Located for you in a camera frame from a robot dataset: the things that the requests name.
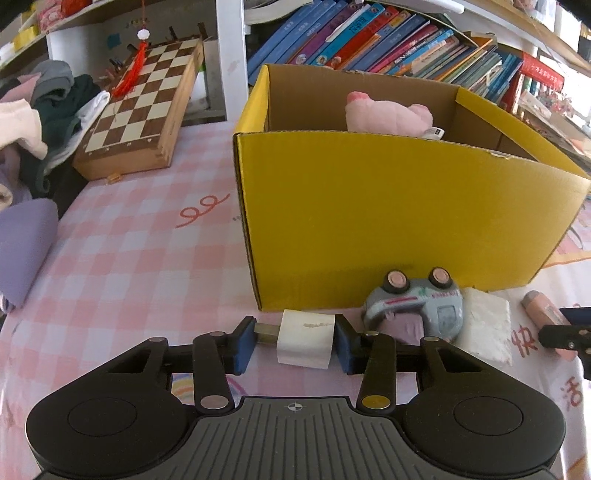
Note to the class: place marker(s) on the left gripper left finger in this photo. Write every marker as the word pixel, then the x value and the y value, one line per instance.
pixel 216 355

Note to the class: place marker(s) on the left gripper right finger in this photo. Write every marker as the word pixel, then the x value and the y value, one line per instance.
pixel 373 356

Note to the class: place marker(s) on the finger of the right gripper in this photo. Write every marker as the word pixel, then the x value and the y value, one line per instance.
pixel 580 318

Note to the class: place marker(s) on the pink lip balm tube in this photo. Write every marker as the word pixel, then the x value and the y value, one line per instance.
pixel 555 332

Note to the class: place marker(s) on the white charger cube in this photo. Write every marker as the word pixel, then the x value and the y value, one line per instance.
pixel 302 339

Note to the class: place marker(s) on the grey toy car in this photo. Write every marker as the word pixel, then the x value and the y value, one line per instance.
pixel 437 299

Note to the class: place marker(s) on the cream foam block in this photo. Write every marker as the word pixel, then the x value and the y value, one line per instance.
pixel 487 328

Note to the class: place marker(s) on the pink plush pig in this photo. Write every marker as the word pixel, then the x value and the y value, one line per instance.
pixel 365 115

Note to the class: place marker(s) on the yellow cardboard box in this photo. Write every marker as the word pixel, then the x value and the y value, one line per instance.
pixel 327 212

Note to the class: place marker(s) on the stack of papers and books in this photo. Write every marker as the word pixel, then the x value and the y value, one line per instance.
pixel 561 131

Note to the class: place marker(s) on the wooden chess board box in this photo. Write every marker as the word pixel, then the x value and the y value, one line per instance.
pixel 138 131

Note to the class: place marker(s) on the red dictionary box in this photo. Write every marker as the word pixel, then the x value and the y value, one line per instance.
pixel 528 67

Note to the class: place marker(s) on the red tassel ornament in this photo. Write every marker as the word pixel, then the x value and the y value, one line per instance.
pixel 129 79

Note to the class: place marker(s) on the pile of clothes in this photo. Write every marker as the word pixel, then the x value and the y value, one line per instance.
pixel 44 118

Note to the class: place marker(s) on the row of leaning books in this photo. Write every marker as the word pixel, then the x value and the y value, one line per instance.
pixel 385 38

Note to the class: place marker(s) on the white shelf post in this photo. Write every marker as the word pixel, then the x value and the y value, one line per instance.
pixel 230 24

